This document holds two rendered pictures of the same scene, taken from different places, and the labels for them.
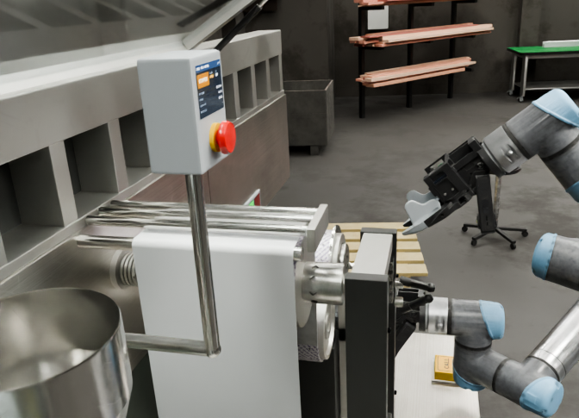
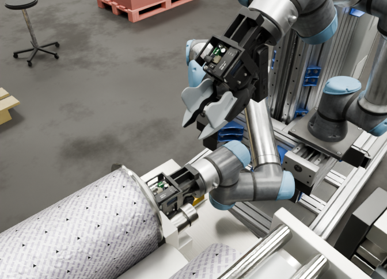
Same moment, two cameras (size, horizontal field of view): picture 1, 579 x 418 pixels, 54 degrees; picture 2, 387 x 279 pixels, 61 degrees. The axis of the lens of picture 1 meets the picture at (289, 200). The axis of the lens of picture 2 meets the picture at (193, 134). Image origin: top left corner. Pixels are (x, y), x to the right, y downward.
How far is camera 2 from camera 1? 0.78 m
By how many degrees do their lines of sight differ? 51
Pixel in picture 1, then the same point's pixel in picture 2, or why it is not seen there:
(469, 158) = (254, 35)
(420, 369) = not seen: hidden behind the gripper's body
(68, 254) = not seen: outside the picture
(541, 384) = (287, 181)
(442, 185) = (237, 75)
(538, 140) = not seen: outside the picture
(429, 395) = (196, 226)
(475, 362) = (235, 191)
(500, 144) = (284, 11)
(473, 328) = (235, 171)
